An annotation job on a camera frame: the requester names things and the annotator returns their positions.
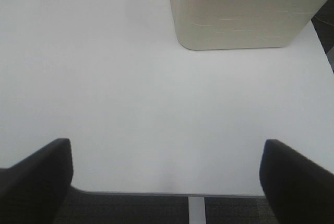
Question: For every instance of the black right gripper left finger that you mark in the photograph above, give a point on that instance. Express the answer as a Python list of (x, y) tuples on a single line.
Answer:
[(33, 190)]

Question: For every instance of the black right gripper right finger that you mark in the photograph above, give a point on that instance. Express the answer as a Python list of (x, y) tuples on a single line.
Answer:
[(297, 189)]

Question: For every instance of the white table leg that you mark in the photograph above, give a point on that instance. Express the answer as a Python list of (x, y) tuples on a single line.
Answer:
[(196, 207)]

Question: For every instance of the beige basket with grey rim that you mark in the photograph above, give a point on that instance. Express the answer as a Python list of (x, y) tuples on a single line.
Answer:
[(240, 24)]

